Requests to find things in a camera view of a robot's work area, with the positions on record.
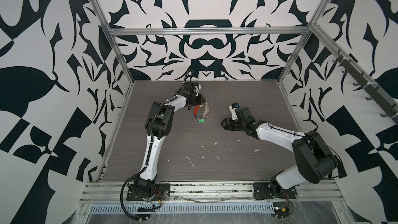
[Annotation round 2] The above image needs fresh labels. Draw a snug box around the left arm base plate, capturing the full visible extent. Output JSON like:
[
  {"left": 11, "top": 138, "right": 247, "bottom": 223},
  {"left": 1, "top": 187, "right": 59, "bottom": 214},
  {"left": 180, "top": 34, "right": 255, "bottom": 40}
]
[{"left": 126, "top": 183, "right": 171, "bottom": 201}]

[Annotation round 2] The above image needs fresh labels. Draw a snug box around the aluminium frame corner post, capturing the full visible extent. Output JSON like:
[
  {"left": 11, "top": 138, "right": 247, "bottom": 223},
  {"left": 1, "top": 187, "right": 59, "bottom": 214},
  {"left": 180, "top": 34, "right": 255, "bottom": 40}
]
[{"left": 88, "top": 0, "right": 135, "bottom": 86}]

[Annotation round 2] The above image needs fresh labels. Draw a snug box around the black corrugated cable hose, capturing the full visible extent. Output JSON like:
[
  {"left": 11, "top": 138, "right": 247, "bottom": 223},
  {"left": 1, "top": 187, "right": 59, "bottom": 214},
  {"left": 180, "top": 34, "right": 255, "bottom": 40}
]
[{"left": 120, "top": 167, "right": 162, "bottom": 222}]

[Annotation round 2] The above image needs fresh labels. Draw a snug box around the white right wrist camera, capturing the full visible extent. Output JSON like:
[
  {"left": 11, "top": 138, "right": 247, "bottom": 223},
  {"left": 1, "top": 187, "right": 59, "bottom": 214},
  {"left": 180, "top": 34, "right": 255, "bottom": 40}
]
[{"left": 229, "top": 103, "right": 240, "bottom": 120}]

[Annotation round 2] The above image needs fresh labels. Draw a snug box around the aluminium frame top crossbar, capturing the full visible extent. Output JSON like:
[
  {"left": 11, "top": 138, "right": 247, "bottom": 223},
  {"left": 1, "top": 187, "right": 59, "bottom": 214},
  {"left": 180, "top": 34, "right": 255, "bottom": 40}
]
[{"left": 108, "top": 27, "right": 309, "bottom": 36}]

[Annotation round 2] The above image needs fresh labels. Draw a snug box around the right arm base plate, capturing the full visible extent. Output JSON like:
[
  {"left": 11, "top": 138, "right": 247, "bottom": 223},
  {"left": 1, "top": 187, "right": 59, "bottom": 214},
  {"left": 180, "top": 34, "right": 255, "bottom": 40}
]
[{"left": 253, "top": 181, "right": 296, "bottom": 200}]

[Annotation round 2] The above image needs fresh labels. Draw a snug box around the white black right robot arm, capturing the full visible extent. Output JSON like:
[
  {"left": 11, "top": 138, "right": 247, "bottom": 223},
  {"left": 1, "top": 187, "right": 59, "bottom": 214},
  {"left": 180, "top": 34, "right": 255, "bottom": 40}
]
[{"left": 221, "top": 103, "right": 340, "bottom": 200}]

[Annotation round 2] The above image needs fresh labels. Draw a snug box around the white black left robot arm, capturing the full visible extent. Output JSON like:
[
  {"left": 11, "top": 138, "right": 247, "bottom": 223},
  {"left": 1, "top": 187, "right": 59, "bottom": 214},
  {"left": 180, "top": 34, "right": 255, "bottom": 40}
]
[{"left": 132, "top": 82, "right": 209, "bottom": 196}]

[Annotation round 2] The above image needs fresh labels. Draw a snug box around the green circuit board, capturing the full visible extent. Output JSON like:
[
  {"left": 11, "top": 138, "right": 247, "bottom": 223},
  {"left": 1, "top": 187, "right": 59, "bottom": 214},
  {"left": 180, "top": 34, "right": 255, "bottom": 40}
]
[{"left": 273, "top": 201, "right": 294, "bottom": 219}]

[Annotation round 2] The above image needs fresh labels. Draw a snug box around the white slotted cable duct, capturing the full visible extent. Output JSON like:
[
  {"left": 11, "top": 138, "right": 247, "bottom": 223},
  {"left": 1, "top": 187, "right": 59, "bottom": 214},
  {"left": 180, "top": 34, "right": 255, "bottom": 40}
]
[{"left": 89, "top": 202, "right": 275, "bottom": 214}]

